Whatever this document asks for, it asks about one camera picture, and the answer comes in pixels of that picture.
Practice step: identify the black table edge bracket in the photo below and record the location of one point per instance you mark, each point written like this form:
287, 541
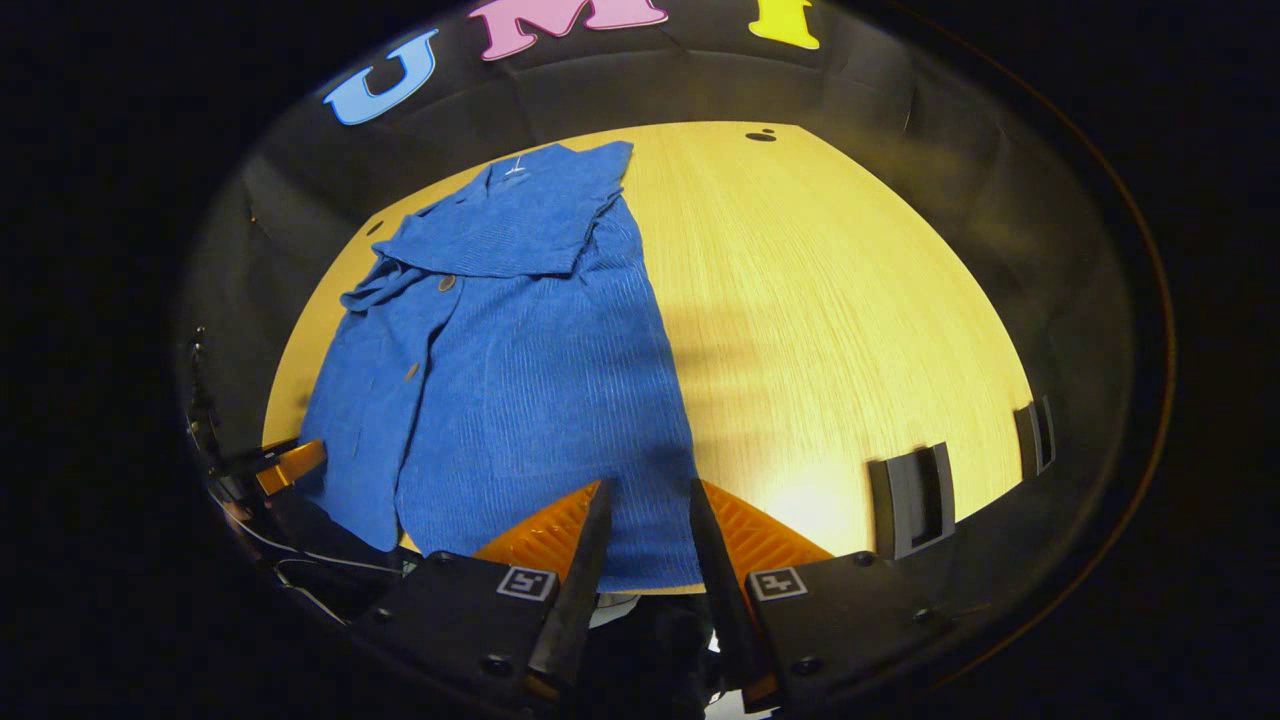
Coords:
905, 500
1032, 437

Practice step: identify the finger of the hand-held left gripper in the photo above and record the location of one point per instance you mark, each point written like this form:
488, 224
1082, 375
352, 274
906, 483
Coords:
250, 462

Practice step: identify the blue jacket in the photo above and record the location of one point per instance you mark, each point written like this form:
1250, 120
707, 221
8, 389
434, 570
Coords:
520, 400

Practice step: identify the black backdrop cloth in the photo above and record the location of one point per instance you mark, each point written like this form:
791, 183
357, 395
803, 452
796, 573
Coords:
620, 85

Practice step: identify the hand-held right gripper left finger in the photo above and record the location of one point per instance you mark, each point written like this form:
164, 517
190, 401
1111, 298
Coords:
580, 600

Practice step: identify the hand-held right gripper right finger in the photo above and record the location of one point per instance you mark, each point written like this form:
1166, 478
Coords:
720, 590

